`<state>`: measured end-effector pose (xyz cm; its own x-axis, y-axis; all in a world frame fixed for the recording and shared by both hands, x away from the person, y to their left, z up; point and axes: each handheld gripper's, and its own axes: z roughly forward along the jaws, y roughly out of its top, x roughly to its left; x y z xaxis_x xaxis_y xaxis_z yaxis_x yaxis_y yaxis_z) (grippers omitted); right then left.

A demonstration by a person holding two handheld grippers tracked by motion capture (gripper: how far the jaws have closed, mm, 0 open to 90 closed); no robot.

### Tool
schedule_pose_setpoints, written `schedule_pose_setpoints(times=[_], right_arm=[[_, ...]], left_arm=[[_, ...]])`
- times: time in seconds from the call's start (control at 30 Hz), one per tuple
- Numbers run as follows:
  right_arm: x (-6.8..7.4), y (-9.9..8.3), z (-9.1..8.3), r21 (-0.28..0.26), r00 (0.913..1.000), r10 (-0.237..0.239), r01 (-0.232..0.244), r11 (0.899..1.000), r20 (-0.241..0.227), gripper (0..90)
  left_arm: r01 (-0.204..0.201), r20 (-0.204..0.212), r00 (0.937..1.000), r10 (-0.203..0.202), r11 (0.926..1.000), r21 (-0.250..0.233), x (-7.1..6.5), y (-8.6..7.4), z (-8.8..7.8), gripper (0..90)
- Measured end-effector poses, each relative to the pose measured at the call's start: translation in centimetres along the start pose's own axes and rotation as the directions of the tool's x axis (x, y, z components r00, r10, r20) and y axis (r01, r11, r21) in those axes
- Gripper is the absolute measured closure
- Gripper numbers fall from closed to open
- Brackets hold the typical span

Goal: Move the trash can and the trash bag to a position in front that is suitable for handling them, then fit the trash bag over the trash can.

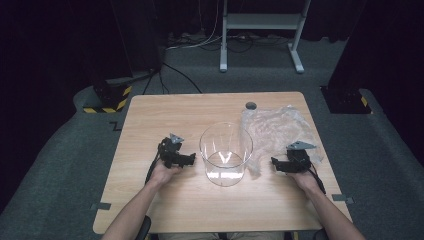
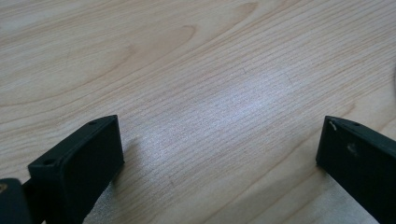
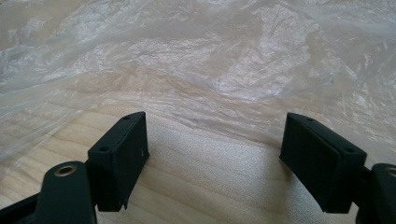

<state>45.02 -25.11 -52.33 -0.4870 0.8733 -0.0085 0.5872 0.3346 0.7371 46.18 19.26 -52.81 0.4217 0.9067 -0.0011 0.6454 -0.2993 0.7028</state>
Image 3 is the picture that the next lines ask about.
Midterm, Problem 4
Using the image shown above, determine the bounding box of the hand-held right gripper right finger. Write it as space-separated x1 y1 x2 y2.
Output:
278 111 368 215

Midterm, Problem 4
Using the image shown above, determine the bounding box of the clear plastic bag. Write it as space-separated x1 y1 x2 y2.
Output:
0 0 396 167

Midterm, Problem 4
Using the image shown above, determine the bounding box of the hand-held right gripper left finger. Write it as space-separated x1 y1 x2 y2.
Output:
85 111 150 213

